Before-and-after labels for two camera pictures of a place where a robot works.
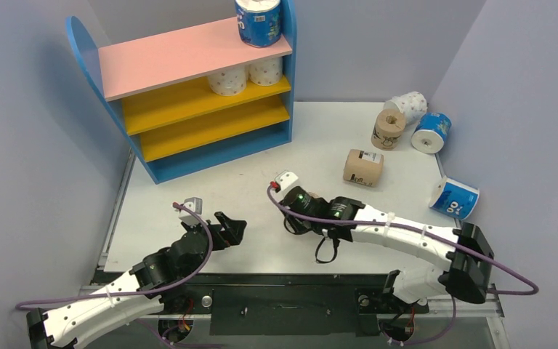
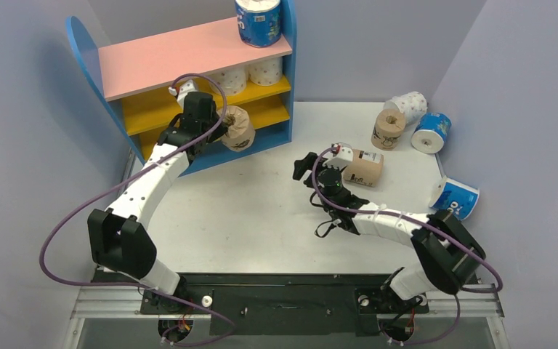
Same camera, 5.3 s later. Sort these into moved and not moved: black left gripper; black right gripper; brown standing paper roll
Moved: black right gripper; black left gripper
Not moved: brown standing paper roll
